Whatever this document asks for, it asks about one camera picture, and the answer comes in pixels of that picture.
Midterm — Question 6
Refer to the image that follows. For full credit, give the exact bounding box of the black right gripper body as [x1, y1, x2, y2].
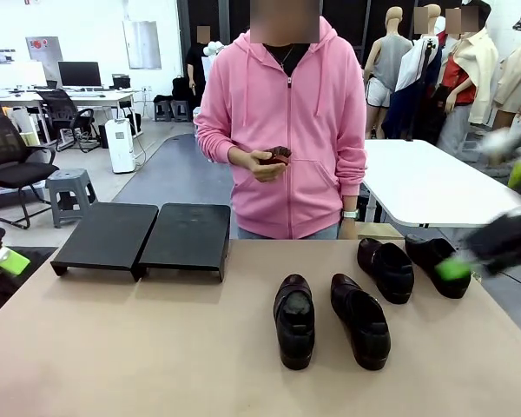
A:
[466, 208, 521, 276]

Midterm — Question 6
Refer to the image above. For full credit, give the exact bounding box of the black leather buckle shoe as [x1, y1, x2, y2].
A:
[273, 273, 316, 371]
[357, 237, 415, 305]
[405, 234, 472, 300]
[330, 273, 392, 372]

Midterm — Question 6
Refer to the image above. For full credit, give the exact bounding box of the brown wallet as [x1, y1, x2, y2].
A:
[262, 146, 293, 168]

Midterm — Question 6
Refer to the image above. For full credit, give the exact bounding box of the person's right forearm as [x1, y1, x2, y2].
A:
[196, 125, 238, 166]

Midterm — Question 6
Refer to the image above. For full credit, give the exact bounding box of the person's left forearm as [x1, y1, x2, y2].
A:
[334, 138, 368, 212]

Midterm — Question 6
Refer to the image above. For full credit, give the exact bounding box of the black shoe stand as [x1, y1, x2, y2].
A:
[138, 202, 232, 284]
[50, 202, 160, 282]

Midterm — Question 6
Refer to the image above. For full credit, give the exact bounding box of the person's left hand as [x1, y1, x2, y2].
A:
[339, 217, 360, 241]

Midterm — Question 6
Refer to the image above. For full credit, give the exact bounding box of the person's right hand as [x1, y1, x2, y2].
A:
[228, 147, 287, 183]

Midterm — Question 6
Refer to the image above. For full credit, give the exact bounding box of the black mesh office chair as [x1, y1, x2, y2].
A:
[0, 115, 60, 230]
[41, 89, 102, 154]

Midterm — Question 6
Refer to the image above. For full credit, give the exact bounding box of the tan cardboard box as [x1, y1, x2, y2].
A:
[356, 222, 407, 241]

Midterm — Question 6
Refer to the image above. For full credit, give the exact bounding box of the white table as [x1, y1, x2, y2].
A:
[360, 139, 521, 228]

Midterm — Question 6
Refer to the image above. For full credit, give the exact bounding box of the mannequin with bucket hat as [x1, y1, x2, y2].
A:
[493, 10, 521, 131]

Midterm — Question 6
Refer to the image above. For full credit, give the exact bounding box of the grey plastic stool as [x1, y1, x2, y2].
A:
[45, 169, 99, 229]

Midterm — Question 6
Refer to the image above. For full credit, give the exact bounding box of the mannequin with red top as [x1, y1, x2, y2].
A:
[436, 3, 500, 148]

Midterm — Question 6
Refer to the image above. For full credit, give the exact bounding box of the mannequin with white navy clothes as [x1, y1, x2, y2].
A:
[393, 3, 444, 141]

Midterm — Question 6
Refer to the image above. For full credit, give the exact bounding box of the white air purifier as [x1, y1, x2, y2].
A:
[104, 118, 137, 175]

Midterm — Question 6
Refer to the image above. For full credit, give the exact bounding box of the mannequin with grey tank top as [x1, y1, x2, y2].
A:
[364, 6, 414, 141]

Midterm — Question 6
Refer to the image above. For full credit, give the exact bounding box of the white office desk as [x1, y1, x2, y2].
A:
[0, 89, 136, 145]

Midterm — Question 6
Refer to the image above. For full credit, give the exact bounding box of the black computer monitor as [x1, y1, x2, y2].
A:
[57, 61, 102, 89]

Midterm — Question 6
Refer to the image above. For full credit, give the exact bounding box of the person in pink hoodie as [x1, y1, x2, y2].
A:
[195, 0, 368, 241]

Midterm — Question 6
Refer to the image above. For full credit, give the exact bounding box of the person in black clothes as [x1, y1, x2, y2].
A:
[185, 25, 210, 112]

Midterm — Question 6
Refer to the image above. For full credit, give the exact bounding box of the white wall panel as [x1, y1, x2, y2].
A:
[122, 20, 162, 71]

